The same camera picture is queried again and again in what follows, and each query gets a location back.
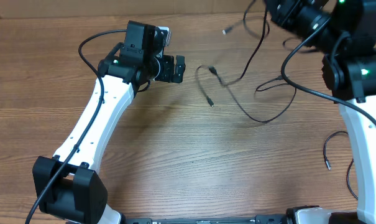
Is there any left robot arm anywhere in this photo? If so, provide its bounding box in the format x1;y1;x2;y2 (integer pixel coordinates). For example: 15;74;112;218
32;21;186;223

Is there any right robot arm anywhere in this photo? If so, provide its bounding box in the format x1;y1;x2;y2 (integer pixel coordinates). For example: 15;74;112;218
265;0;376;223

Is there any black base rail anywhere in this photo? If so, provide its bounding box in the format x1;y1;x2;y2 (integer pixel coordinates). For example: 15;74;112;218
122;205;331;224

